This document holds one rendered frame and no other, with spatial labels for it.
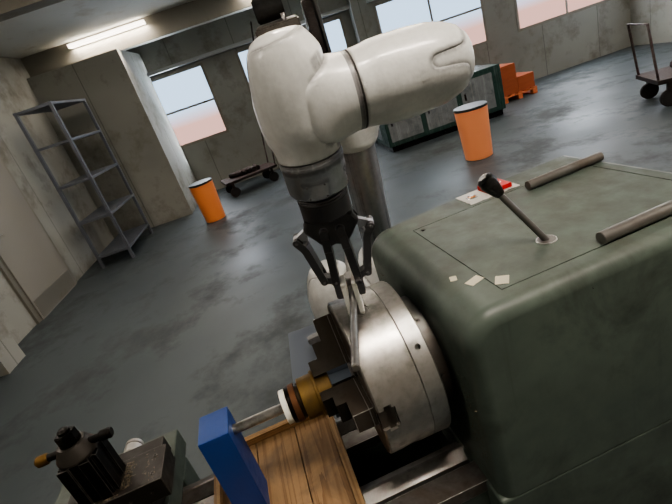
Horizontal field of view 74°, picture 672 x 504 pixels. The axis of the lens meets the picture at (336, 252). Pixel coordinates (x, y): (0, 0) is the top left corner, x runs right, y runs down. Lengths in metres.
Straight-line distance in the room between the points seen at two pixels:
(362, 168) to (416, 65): 0.66
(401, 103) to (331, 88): 0.09
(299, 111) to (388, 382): 0.47
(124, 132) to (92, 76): 0.91
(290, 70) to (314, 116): 0.06
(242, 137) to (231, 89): 0.92
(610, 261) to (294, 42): 0.57
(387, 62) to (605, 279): 0.48
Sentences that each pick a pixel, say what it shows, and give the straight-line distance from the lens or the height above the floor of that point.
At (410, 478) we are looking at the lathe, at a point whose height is 0.86.
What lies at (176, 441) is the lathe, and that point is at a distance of 1.30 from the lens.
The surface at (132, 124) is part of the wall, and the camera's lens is 8.23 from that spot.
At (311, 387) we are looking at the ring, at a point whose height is 1.12.
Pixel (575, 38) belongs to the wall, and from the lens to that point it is 11.38.
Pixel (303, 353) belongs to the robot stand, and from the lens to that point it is 1.67.
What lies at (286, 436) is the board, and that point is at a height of 0.88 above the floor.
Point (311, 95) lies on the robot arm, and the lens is 0.55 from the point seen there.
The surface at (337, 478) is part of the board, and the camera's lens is 1.04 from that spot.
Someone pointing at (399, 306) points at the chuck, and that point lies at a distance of 0.82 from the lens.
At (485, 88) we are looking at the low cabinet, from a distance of 8.00.
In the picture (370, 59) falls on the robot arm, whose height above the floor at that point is 1.64.
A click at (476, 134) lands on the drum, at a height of 0.33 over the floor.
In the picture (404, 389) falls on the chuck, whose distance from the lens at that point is 0.80.
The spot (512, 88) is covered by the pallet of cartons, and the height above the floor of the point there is 0.22.
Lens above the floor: 1.66
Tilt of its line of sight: 22 degrees down
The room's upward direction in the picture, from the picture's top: 19 degrees counter-clockwise
